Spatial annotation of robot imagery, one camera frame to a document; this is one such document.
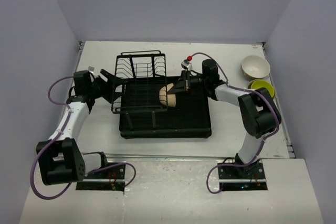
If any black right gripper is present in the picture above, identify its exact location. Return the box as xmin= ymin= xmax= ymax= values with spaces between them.
xmin=168 ymin=70 xmax=208 ymax=97

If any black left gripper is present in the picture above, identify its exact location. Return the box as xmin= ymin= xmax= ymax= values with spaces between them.
xmin=88 ymin=70 xmax=128 ymax=103

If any tan wooden bowl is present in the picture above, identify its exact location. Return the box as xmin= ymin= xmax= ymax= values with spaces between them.
xmin=159 ymin=83 xmax=176 ymax=108

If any black wire dish rack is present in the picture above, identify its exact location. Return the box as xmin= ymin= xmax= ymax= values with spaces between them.
xmin=112 ymin=50 xmax=167 ymax=131

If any large beige ceramic bowl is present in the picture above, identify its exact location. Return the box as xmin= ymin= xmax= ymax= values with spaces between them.
xmin=247 ymin=79 xmax=277 ymax=100

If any teal glazed bowl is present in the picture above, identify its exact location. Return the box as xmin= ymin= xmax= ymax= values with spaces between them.
xmin=240 ymin=55 xmax=271 ymax=80

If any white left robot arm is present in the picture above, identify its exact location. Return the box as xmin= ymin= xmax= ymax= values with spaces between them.
xmin=36 ymin=69 xmax=125 ymax=185

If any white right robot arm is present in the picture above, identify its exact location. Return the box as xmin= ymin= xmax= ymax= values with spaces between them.
xmin=159 ymin=57 xmax=281 ymax=178

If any black plastic drain tray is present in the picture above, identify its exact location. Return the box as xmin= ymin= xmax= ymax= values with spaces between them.
xmin=119 ymin=76 xmax=212 ymax=139

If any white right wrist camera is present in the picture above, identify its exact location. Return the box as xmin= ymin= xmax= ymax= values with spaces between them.
xmin=181 ymin=59 xmax=193 ymax=71

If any aluminium table rail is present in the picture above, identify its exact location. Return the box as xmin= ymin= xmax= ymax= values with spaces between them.
xmin=106 ymin=153 xmax=233 ymax=162

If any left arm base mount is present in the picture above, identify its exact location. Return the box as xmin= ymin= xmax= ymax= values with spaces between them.
xmin=76 ymin=165 xmax=125 ymax=192

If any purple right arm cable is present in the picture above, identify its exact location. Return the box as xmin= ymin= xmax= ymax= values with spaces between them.
xmin=206 ymin=52 xmax=280 ymax=195

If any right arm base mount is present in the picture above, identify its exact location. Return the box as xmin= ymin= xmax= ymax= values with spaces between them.
xmin=217 ymin=160 xmax=268 ymax=191

